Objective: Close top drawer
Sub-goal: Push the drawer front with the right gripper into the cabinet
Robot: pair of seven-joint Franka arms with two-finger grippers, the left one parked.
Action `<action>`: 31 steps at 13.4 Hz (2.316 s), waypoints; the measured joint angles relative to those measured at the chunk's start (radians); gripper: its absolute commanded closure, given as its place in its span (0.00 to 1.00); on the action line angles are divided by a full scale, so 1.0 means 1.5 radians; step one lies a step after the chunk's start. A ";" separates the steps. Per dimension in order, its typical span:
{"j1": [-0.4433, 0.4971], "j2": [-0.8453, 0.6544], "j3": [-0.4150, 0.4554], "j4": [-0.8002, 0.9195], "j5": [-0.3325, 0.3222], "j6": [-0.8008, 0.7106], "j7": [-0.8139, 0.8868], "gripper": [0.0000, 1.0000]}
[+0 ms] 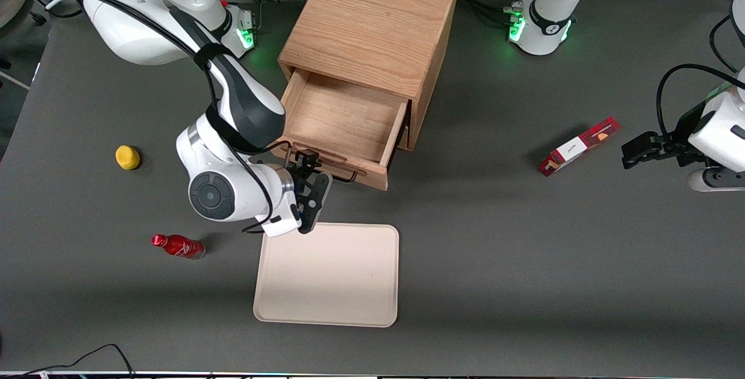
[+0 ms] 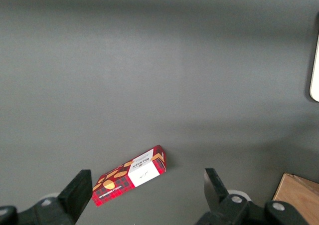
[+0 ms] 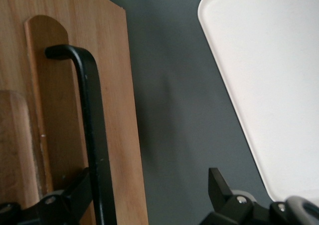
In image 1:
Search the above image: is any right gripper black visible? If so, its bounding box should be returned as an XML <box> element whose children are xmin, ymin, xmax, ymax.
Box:
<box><xmin>285</xmin><ymin>150</ymin><xmax>334</xmax><ymax>235</ymax></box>

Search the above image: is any short black curved cable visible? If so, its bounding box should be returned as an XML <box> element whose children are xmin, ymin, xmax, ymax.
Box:
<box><xmin>709</xmin><ymin>15</ymin><xmax>743</xmax><ymax>72</ymax></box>

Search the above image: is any long black looped cable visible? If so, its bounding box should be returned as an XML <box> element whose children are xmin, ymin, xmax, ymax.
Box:
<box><xmin>657</xmin><ymin>63</ymin><xmax>745</xmax><ymax>138</ymax></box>

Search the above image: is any thin black table cable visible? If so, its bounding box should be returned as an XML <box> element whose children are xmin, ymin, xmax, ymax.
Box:
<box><xmin>17</xmin><ymin>343</ymin><xmax>136</xmax><ymax>379</ymax></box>

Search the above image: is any black left arm base cable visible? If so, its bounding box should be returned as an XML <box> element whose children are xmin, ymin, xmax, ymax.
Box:
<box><xmin>457</xmin><ymin>0</ymin><xmax>516</xmax><ymax>29</ymax></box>

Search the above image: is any yellow lemon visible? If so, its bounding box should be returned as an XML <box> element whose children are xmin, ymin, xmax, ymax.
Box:
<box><xmin>115</xmin><ymin>145</ymin><xmax>141</xmax><ymax>171</ymax></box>

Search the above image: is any wooden drawer cabinet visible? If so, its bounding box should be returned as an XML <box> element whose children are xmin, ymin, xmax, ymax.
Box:
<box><xmin>278</xmin><ymin>0</ymin><xmax>460</xmax><ymax>151</ymax></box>

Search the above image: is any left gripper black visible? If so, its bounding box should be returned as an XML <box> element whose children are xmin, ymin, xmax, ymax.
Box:
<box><xmin>621</xmin><ymin>102</ymin><xmax>708</xmax><ymax>171</ymax></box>

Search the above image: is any beige plastic tray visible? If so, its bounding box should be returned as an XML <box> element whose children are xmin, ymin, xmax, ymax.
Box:
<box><xmin>253</xmin><ymin>221</ymin><xmax>400</xmax><ymax>328</ymax></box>

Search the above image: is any red bottle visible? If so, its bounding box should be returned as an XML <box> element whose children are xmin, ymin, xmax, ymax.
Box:
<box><xmin>151</xmin><ymin>234</ymin><xmax>205</xmax><ymax>260</ymax></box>

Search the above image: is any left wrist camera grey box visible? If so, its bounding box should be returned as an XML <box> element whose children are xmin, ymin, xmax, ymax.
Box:
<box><xmin>689</xmin><ymin>167</ymin><xmax>745</xmax><ymax>192</ymax></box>

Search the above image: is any wooden drawer with black handle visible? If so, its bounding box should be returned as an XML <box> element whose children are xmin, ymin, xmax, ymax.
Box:
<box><xmin>271</xmin><ymin>69</ymin><xmax>411</xmax><ymax>192</ymax></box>

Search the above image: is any beige round object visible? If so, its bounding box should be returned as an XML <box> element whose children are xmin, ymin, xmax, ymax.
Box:
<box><xmin>0</xmin><ymin>0</ymin><xmax>29</xmax><ymax>29</ymax></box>

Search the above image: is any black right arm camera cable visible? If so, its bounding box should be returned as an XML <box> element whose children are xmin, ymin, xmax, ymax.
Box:
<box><xmin>47</xmin><ymin>0</ymin><xmax>293</xmax><ymax>235</ymax></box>

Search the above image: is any red and white snack box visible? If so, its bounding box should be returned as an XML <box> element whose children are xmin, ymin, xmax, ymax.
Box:
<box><xmin>539</xmin><ymin>116</ymin><xmax>621</xmax><ymax>178</ymax></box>

